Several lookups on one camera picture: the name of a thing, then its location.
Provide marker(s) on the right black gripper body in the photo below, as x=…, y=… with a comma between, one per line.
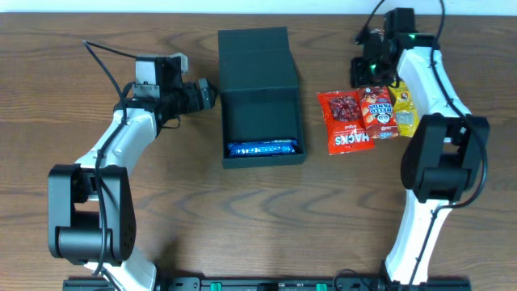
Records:
x=361, y=72

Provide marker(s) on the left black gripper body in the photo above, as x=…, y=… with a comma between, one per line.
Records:
x=203, y=94

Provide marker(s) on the black gift box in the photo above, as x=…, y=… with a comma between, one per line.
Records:
x=259, y=92

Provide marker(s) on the red Hacks candy bag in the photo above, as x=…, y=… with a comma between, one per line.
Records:
x=345, y=127

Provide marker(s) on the blue cookie packet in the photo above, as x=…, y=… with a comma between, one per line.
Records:
x=262, y=148

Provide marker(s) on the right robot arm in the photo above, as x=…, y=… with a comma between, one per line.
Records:
x=445, y=163

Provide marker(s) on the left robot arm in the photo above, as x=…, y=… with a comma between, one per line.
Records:
x=91, y=219

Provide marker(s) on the Hello Panda biscuit box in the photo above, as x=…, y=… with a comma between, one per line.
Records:
x=377, y=111

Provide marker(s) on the yellow snack bag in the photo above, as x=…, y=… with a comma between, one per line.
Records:
x=404, y=108

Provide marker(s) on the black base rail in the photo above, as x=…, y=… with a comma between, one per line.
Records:
x=347, y=283

